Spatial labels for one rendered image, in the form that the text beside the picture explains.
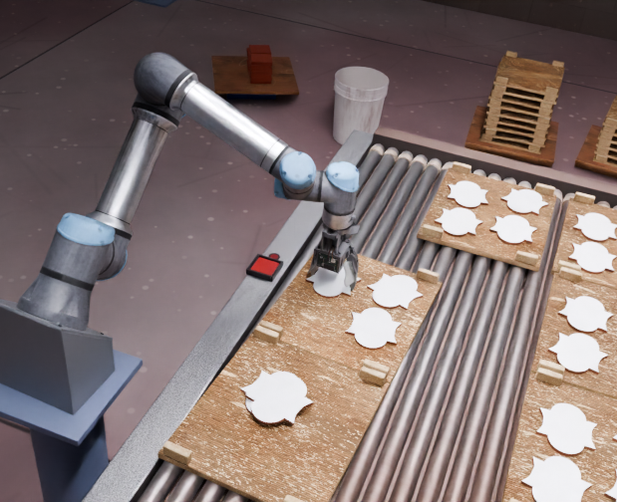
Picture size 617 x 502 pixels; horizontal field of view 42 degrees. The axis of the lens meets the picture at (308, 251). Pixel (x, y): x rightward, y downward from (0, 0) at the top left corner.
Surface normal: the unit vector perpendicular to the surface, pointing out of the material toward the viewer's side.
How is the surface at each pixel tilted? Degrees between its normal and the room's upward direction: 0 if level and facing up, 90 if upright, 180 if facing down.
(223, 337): 0
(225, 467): 0
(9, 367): 90
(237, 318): 0
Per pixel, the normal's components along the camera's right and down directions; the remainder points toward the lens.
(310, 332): 0.08, -0.80
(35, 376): -0.41, 0.53
